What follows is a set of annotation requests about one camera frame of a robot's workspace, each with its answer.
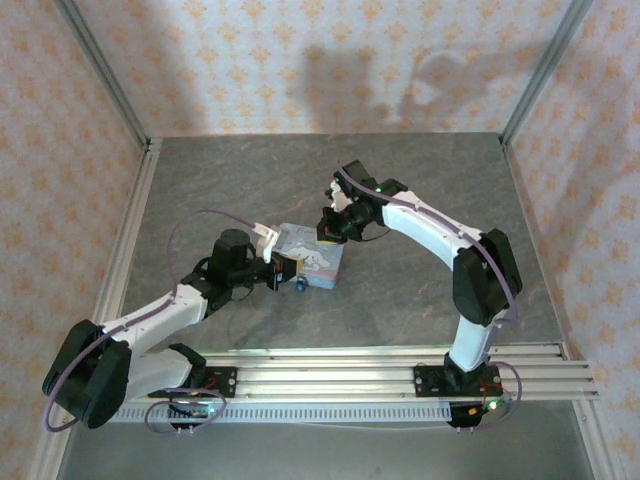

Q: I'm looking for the cartoon printed tin box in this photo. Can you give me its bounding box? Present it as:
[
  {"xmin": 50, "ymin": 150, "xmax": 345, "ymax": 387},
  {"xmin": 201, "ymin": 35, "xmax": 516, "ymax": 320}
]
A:
[{"xmin": 272, "ymin": 221, "xmax": 346, "ymax": 291}]

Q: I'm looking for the small circuit board green LED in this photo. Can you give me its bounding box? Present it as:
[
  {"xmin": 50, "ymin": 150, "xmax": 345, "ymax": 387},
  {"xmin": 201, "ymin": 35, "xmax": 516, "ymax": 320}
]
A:
[
  {"xmin": 167, "ymin": 399, "xmax": 216, "ymax": 431},
  {"xmin": 447, "ymin": 397, "xmax": 514, "ymax": 432}
]

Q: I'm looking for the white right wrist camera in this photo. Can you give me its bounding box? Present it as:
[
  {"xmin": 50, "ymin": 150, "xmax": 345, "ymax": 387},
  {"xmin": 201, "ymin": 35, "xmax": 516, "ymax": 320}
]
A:
[{"xmin": 325, "ymin": 178, "xmax": 355, "ymax": 211}]

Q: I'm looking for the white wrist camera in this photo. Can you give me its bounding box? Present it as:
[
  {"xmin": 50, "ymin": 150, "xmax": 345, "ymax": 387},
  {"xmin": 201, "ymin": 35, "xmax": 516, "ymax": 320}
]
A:
[
  {"xmin": 325, "ymin": 178, "xmax": 355, "ymax": 211},
  {"xmin": 252, "ymin": 222, "xmax": 284, "ymax": 264}
]

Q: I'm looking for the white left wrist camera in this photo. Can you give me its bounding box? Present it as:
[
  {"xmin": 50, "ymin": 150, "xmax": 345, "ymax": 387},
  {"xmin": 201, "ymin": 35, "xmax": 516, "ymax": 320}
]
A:
[{"xmin": 252, "ymin": 222, "xmax": 284, "ymax": 264}]

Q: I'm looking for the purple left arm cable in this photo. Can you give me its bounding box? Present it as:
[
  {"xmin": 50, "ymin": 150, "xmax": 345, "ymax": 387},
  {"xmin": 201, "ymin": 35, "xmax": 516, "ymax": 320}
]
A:
[{"xmin": 42, "ymin": 208, "xmax": 261, "ymax": 437}]

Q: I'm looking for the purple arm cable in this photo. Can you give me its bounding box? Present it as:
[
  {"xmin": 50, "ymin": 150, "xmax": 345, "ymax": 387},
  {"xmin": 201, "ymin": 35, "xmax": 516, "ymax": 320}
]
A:
[
  {"xmin": 42, "ymin": 208, "xmax": 261, "ymax": 437},
  {"xmin": 335, "ymin": 160, "xmax": 526, "ymax": 432}
]

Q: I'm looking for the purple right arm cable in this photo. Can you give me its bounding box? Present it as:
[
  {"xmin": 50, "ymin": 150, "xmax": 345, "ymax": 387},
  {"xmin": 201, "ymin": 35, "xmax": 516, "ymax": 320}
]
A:
[{"xmin": 335, "ymin": 160, "xmax": 526, "ymax": 432}]

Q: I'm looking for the aluminium mounting rail beam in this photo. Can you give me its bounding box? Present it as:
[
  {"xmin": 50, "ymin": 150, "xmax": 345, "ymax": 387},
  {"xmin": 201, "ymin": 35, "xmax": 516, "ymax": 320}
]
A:
[{"xmin": 52, "ymin": 344, "xmax": 601, "ymax": 401}]

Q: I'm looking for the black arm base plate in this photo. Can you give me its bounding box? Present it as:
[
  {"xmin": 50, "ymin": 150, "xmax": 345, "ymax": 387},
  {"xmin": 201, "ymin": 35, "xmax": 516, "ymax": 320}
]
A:
[
  {"xmin": 413, "ymin": 363, "xmax": 503, "ymax": 399},
  {"xmin": 149, "ymin": 366, "xmax": 238, "ymax": 400}
]

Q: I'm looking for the white slotted cable duct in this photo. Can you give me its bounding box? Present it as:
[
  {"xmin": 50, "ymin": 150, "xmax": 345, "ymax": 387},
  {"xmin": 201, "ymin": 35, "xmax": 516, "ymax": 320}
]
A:
[{"xmin": 114, "ymin": 403, "xmax": 454, "ymax": 425}]

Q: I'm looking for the aluminium frame post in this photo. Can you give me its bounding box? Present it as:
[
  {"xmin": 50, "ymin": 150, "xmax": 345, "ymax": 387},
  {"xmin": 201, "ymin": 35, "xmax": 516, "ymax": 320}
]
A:
[
  {"xmin": 53, "ymin": 0, "xmax": 151, "ymax": 151},
  {"xmin": 499, "ymin": 0, "xmax": 596, "ymax": 146}
]

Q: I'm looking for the aluminium lower frame bar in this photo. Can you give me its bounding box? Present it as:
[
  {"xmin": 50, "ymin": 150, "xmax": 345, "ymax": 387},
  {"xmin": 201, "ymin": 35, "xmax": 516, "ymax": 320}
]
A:
[
  {"xmin": 29, "ymin": 424, "xmax": 76, "ymax": 480},
  {"xmin": 573, "ymin": 399, "xmax": 611, "ymax": 480}
]

